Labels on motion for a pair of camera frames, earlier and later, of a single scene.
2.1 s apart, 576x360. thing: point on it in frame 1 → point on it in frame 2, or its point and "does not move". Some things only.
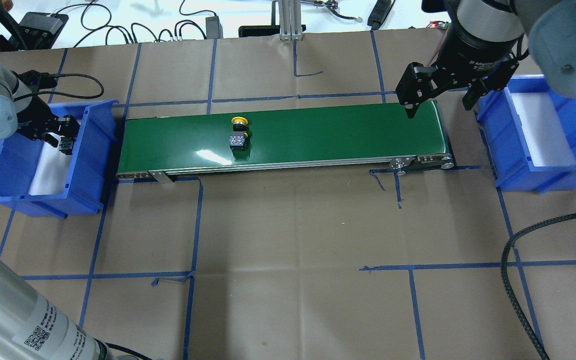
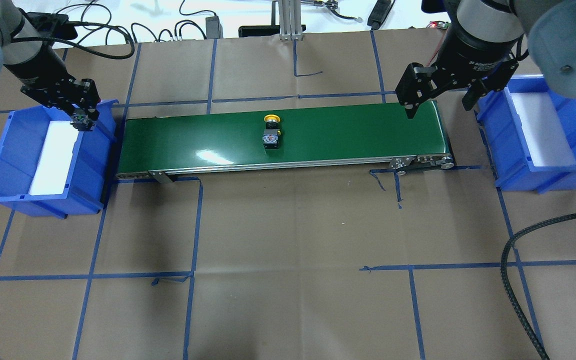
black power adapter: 214,29 does not move
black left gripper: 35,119 → 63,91
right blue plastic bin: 538,140 does not move
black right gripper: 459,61 does not move
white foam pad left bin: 53,170 does not move
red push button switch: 66,145 → 82,123
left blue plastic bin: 8,180 does not move
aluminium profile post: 290,20 does not move
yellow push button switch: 238,137 → 270,133
